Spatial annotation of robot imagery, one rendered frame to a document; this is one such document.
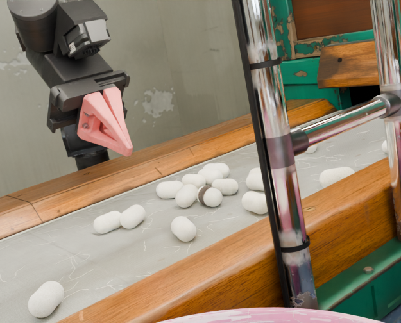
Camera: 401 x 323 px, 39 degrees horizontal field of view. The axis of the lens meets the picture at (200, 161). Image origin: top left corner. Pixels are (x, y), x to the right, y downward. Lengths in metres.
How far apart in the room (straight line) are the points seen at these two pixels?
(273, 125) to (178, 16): 2.53
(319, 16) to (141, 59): 1.97
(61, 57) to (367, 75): 0.48
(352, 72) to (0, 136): 1.96
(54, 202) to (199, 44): 2.13
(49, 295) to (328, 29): 0.76
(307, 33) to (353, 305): 0.71
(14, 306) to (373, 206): 0.32
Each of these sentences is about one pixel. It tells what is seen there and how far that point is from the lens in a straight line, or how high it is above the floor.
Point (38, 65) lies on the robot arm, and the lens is 0.74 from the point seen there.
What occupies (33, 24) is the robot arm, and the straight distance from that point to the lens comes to 0.69.
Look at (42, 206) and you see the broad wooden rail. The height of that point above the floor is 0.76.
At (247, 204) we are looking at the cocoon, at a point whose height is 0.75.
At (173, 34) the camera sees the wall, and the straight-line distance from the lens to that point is 2.97.
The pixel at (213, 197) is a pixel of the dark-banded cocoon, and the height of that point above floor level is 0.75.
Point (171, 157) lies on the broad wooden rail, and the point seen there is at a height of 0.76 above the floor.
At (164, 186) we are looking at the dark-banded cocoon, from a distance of 0.68.
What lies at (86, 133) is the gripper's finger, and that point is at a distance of 0.69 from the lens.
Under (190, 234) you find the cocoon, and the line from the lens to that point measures 0.53.
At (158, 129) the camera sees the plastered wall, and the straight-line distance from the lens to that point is 3.00.
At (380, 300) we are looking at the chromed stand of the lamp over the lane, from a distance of 0.49.
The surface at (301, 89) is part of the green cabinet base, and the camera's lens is 1.11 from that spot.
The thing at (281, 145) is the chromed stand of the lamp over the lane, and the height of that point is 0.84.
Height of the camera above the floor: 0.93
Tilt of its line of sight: 13 degrees down
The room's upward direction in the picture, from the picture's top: 11 degrees counter-clockwise
